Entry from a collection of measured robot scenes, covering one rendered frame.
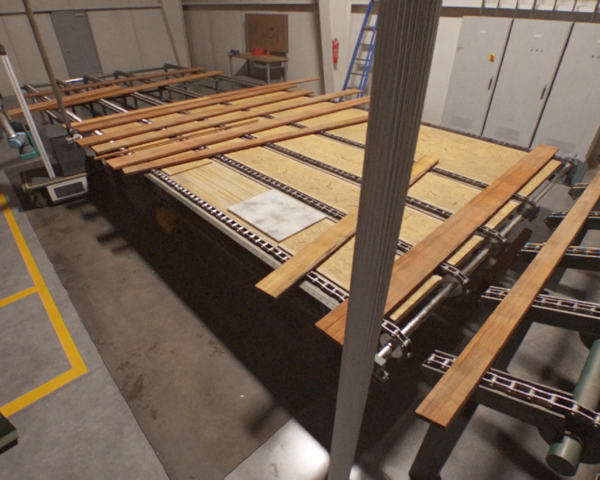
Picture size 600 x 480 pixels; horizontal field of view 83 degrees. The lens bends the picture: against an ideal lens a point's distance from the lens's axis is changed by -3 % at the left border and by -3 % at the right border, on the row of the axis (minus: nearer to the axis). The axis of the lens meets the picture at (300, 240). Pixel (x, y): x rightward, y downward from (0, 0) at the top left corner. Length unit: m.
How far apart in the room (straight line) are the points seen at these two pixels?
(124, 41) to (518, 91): 11.97
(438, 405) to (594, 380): 0.65
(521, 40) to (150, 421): 6.71
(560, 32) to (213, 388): 6.32
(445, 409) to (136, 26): 14.31
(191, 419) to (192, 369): 0.37
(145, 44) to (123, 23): 0.89
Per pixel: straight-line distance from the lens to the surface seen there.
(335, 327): 1.70
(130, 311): 3.28
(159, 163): 3.61
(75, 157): 5.27
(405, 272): 2.06
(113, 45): 14.39
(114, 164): 3.78
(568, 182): 4.82
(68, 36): 13.89
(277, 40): 10.71
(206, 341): 2.84
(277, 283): 1.91
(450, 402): 1.49
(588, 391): 1.77
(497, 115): 7.03
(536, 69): 6.80
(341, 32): 9.07
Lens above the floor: 2.15
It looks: 35 degrees down
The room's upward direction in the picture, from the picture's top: straight up
